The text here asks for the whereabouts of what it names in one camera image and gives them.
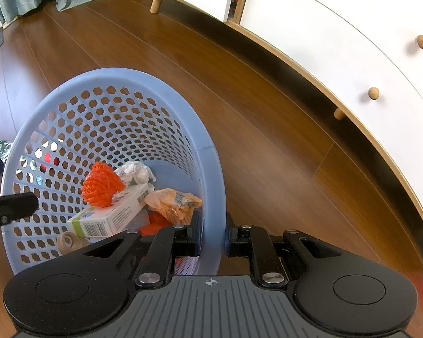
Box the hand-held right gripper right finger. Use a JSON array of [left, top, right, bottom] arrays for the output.
[[223, 212, 342, 288]]

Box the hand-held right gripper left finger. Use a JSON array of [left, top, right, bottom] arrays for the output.
[[83, 211, 203, 288]]

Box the red plastic bag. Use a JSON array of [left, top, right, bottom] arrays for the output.
[[141, 211, 170, 236]]

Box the orange snack wrapper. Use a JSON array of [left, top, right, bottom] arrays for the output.
[[144, 188, 203, 224]]

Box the blue plastic mesh basket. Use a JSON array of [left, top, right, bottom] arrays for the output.
[[0, 67, 228, 277]]

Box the white green medicine box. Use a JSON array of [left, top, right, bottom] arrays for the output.
[[67, 182, 156, 239]]

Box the white tissue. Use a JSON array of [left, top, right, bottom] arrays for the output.
[[114, 161, 156, 185]]

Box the orange foam fruit net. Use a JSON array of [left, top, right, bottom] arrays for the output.
[[81, 161, 125, 208]]

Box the white paper roll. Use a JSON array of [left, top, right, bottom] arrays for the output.
[[56, 232, 92, 254]]

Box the white cabinet with wooden frame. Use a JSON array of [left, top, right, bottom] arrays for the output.
[[139, 0, 423, 276]]

